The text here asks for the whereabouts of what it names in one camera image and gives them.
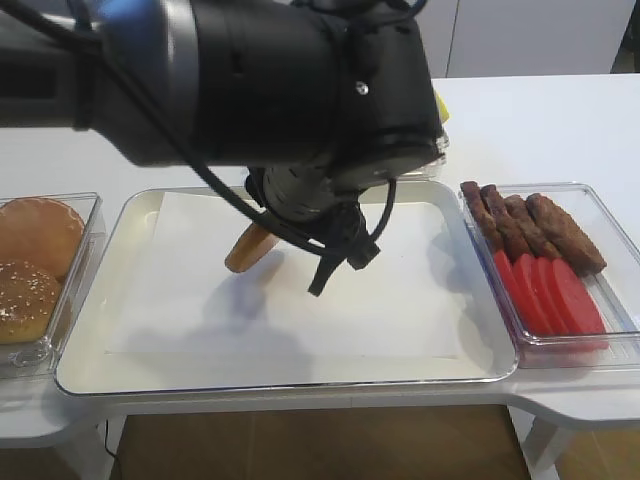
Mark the brown meat patty front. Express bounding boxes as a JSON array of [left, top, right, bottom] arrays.
[[526, 193, 607, 277]]

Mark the brown meat patty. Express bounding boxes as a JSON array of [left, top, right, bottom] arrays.
[[480, 184, 531, 263], [460, 181, 504, 253], [504, 195, 562, 260], [526, 193, 607, 277]]

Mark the white metal tray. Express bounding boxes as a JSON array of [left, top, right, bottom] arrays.
[[56, 181, 518, 395]]

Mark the red tomato slice back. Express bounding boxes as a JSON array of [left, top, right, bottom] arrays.
[[493, 250, 536, 334]]

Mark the yellow cheese slices stack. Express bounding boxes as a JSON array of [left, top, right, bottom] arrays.
[[434, 92, 450, 123]]

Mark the clear meat and tomato container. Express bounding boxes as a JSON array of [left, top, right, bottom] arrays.
[[461, 183, 639, 369]]

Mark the white paper sheet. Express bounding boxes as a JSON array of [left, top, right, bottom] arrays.
[[109, 193, 456, 356]]

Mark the red tomato slice front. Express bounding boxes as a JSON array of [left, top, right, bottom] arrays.
[[547, 259, 606, 335]]

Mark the clear lettuce and cheese container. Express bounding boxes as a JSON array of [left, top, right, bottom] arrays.
[[399, 132, 450, 181]]

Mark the clear bun container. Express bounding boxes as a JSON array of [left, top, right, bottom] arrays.
[[1, 192, 106, 380]]

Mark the brown meat patty back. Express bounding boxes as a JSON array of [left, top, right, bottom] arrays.
[[460, 181, 504, 253]]

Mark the black floor cable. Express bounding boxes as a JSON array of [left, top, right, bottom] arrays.
[[102, 419, 124, 480]]

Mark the red tomato slice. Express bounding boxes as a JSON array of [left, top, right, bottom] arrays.
[[531, 257, 569, 336], [547, 259, 606, 335], [493, 250, 536, 334], [513, 254, 553, 337]]

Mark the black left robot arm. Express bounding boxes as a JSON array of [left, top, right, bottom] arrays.
[[1, 1, 446, 295]]

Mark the sesame top bun front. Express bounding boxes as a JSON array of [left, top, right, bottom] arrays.
[[0, 260, 61, 345]]

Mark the bun half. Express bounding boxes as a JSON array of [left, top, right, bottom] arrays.
[[224, 223, 279, 273], [1, 197, 85, 279]]

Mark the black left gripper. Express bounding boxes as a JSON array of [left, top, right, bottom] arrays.
[[244, 166, 383, 296]]

